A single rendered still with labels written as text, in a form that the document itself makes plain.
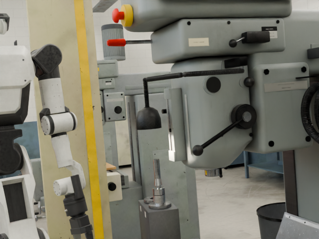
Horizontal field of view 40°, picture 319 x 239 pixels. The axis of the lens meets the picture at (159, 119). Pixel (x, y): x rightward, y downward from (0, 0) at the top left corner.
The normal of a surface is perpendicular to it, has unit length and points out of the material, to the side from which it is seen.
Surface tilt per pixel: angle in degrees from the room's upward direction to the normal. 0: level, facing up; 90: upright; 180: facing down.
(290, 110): 90
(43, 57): 88
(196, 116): 90
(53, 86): 88
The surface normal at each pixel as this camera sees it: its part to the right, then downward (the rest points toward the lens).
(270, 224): -0.75, 0.16
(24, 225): 0.58, -0.19
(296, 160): -0.93, 0.09
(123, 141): 0.36, 0.02
